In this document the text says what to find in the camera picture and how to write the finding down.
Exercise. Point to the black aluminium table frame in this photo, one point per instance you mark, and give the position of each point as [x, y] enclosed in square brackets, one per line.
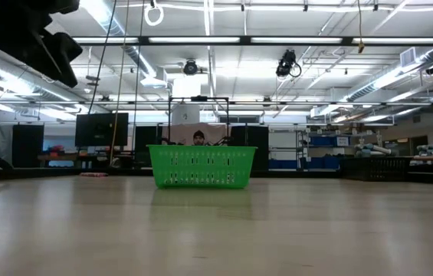
[28, 173]

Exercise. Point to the black monitor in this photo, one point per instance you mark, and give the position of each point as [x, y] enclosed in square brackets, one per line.
[101, 129]

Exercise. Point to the person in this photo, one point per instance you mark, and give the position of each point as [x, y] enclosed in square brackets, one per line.
[199, 138]

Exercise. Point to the round black ceiling device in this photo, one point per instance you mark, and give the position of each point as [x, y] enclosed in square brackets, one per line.
[190, 68]

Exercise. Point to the white column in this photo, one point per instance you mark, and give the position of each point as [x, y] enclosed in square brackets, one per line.
[185, 99]

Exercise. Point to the black beam with light strips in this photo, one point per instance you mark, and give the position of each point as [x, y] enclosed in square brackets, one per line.
[143, 40]

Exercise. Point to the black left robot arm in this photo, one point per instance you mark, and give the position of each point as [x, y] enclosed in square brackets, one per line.
[17, 5]

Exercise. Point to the table with colourful items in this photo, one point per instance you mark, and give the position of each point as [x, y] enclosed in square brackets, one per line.
[57, 155]

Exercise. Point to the black panel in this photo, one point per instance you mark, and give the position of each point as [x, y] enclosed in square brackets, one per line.
[252, 147]
[145, 145]
[27, 145]

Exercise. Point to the pink crayon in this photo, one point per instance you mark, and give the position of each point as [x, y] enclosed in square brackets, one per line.
[93, 174]

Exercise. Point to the metal shelf with blue bins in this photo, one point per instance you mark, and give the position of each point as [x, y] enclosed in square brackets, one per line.
[327, 141]

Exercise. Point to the green plastic basket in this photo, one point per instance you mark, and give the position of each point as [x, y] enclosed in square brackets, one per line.
[201, 166]

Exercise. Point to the black background rig frame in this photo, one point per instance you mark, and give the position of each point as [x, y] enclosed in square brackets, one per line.
[199, 98]

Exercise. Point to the silver air duct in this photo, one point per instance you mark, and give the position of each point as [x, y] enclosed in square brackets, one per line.
[132, 50]
[392, 76]

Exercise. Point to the black plastic basket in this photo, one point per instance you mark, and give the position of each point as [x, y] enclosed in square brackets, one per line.
[377, 168]

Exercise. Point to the blue storage bins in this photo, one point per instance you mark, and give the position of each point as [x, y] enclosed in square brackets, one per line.
[304, 164]

